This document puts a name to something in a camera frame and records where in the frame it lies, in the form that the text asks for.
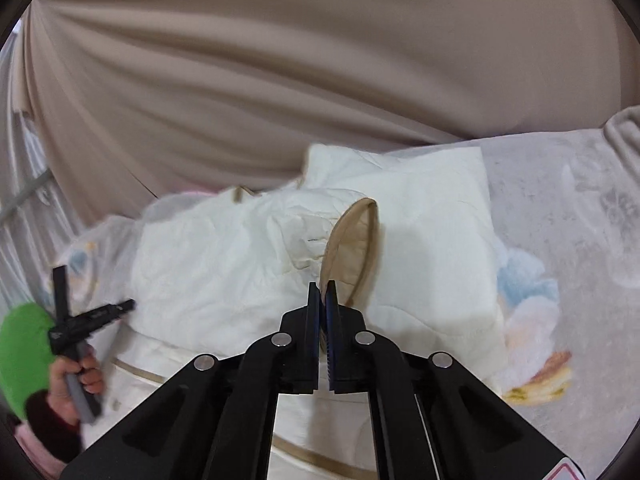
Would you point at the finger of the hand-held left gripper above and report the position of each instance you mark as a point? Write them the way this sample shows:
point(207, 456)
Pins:
point(110, 311)

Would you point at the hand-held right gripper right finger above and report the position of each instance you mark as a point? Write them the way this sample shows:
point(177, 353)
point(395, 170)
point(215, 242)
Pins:
point(330, 320)

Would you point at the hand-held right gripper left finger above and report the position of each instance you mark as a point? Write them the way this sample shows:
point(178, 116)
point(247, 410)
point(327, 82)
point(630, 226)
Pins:
point(315, 320)

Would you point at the white padded jacket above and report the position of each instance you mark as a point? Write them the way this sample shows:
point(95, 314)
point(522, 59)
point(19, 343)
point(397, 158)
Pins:
point(225, 270)

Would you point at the person's left hand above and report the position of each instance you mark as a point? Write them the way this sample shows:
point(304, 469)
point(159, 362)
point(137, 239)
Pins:
point(60, 385)

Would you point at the beige curtain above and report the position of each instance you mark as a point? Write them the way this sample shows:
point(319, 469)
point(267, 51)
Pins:
point(300, 70)

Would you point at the grey floral blanket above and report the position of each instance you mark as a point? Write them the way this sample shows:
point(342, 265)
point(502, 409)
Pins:
point(560, 210)

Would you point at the grey metal frame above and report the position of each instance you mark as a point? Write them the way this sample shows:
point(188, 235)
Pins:
point(27, 187)

